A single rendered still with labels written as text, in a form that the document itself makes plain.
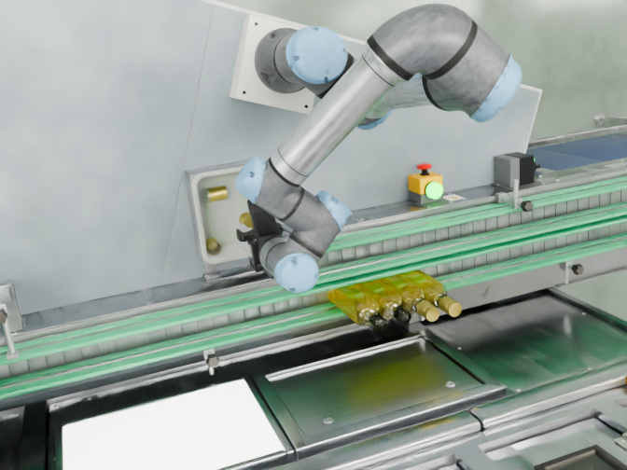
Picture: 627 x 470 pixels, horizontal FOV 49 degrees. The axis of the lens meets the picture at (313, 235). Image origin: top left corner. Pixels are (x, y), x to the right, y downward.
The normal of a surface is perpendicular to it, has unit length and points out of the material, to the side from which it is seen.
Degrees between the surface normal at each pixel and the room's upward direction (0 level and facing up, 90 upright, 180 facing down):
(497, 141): 0
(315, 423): 90
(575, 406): 90
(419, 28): 38
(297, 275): 0
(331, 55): 9
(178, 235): 0
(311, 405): 90
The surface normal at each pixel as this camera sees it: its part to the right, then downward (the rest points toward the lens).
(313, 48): 0.27, 0.10
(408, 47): -0.18, 0.38
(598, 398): -0.10, -0.95
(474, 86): -0.07, 0.68
